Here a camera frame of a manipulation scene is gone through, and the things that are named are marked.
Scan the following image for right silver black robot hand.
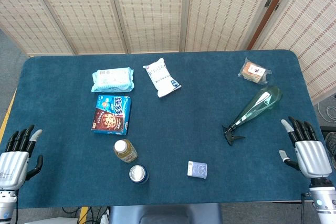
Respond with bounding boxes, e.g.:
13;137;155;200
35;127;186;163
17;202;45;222
278;116;333;187

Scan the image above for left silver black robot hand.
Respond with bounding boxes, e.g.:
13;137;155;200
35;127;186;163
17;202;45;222
0;124;44;191

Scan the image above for green transparent spray bottle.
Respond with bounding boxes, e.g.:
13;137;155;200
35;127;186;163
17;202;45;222
222;85;283;146

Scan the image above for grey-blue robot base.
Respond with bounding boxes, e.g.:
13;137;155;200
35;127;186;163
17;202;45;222
108;202;223;224

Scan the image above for yellow tea bottle white cap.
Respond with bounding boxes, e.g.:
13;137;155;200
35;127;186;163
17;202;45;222
113;139;139;164

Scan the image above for dark sneaker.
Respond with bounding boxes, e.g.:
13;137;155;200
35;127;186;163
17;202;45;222
324;131;336;162

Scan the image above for wrapped sliced bread package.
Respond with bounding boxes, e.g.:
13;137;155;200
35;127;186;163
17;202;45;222
237;57;272;85

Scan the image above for blue chocolate cookie box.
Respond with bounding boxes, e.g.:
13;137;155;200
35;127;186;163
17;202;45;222
91;94;132;136

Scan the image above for lilac pocket tissue pack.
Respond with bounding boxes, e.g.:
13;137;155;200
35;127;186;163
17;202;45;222
187;160;208;180

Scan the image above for blue white drink can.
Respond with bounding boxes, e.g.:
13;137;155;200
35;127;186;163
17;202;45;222
128;164;149;185

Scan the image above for blue table mat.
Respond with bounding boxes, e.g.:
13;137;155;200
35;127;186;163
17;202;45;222
5;49;327;209

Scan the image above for light blue wet wipes pack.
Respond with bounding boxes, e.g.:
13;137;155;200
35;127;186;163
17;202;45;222
90;67;135;93

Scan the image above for brown-framed woven folding screen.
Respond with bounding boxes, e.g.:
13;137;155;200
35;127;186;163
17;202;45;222
246;0;336;105

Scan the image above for white plastic pouch blue corner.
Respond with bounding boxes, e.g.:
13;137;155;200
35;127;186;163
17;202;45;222
142;58;182;98

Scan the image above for light-framed woven folding screen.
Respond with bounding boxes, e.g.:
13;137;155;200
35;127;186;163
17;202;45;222
0;0;288;57

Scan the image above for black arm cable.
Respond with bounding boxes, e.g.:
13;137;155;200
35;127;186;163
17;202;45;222
300;192;312;224

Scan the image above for white coiled cable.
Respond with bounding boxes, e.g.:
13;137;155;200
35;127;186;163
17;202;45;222
317;99;336;123

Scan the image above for black floor cables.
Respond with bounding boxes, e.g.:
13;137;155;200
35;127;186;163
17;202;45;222
61;206;111;224

